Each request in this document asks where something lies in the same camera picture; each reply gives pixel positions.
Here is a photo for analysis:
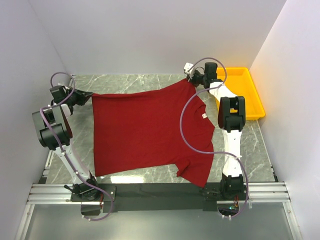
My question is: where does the yellow plastic tray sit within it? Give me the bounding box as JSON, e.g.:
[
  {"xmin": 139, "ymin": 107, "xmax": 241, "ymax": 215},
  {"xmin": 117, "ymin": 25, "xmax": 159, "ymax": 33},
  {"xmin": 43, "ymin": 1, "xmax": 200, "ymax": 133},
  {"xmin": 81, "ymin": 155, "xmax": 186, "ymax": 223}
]
[{"xmin": 219, "ymin": 67, "xmax": 266, "ymax": 120}]

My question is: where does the red t shirt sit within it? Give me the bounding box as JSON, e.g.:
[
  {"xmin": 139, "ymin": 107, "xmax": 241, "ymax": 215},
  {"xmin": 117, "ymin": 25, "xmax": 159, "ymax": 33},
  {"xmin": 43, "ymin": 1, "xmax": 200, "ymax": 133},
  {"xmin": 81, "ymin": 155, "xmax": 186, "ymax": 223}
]
[{"xmin": 92, "ymin": 79, "xmax": 215, "ymax": 187}]

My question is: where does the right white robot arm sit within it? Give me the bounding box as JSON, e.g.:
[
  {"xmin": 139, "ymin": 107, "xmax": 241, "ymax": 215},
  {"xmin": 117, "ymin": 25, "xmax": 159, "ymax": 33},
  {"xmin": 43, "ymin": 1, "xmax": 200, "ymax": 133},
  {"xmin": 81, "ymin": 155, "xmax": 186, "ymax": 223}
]
[{"xmin": 183, "ymin": 62, "xmax": 246, "ymax": 200}]

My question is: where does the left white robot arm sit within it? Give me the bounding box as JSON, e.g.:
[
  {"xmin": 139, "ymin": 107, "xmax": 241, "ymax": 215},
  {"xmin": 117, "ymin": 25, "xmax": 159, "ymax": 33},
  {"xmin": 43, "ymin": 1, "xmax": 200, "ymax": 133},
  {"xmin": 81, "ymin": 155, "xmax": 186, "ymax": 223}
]
[{"xmin": 32, "ymin": 85, "xmax": 101, "ymax": 201}]

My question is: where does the black base beam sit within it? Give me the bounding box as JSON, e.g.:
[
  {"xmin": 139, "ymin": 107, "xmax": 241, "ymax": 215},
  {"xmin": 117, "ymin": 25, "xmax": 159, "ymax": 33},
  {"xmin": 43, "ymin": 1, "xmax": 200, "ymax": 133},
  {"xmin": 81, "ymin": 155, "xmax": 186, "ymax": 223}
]
[{"xmin": 69, "ymin": 182, "xmax": 251, "ymax": 213}]

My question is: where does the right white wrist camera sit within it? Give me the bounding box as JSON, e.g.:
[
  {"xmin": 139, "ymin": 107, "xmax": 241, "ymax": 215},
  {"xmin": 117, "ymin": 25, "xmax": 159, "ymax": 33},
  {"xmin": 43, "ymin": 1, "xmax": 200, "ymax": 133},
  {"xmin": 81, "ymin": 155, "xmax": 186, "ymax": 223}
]
[{"xmin": 183, "ymin": 62, "xmax": 195, "ymax": 79}]

